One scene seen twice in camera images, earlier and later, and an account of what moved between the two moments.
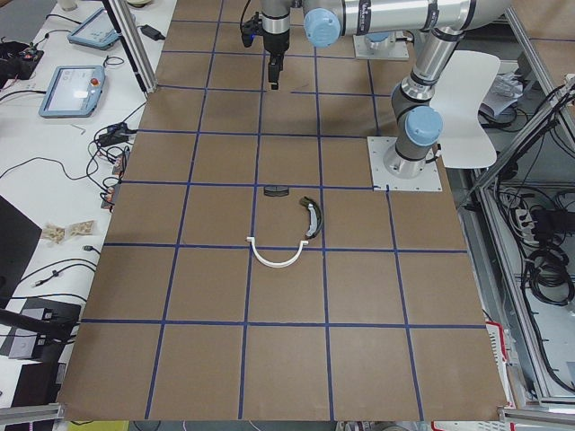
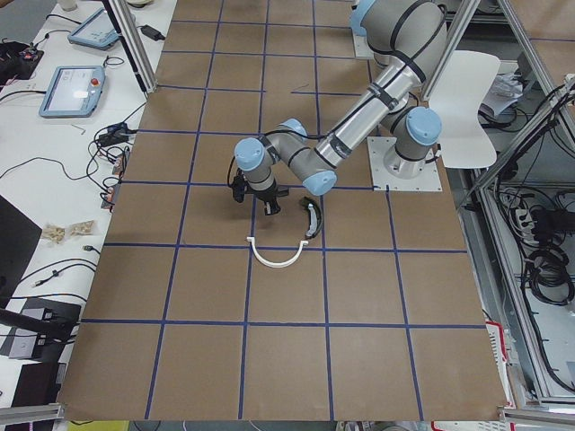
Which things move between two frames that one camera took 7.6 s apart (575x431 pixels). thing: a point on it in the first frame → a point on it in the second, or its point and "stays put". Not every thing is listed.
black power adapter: (152, 32) stays put
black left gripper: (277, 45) → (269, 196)
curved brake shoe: (315, 217) stays put
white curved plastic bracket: (273, 265) stays put
